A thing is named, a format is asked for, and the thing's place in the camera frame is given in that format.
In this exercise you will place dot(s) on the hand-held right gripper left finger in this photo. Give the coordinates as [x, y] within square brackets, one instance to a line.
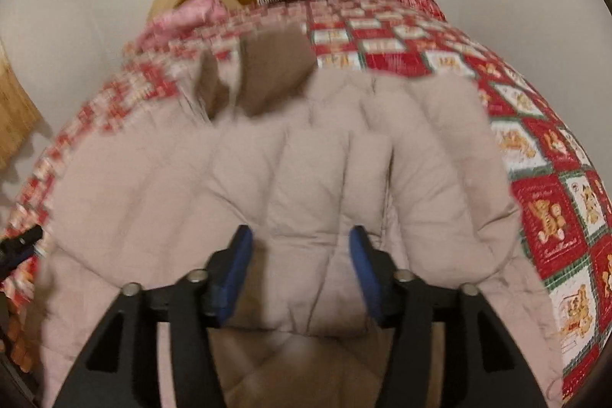
[237, 264]

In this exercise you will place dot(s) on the beige patterned curtain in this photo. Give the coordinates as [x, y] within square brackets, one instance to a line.
[14, 111]

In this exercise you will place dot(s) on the pink pillow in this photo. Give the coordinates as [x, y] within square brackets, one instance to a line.
[193, 13]

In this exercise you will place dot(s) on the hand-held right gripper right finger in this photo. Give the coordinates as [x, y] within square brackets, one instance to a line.
[366, 269]

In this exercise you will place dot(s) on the red printed blanket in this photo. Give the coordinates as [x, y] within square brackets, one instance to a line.
[540, 140]

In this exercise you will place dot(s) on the beige puffer jacket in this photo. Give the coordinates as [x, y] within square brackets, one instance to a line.
[334, 159]

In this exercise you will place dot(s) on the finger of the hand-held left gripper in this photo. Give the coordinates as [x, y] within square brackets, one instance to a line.
[19, 243]

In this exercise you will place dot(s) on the red patterned pillow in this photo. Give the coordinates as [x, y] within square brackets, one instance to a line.
[420, 4]

